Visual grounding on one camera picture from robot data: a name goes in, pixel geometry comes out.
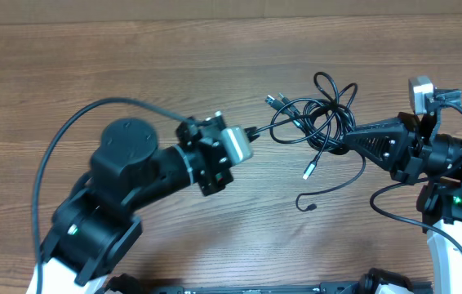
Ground black usb cables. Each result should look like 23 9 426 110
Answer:
251 71 367 213

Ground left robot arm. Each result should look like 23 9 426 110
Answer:
28 116 258 293

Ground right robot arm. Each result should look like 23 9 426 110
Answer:
344 112 462 293

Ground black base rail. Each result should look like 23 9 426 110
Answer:
100 267 434 294

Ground cardboard back wall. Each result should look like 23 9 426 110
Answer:
0 0 462 25

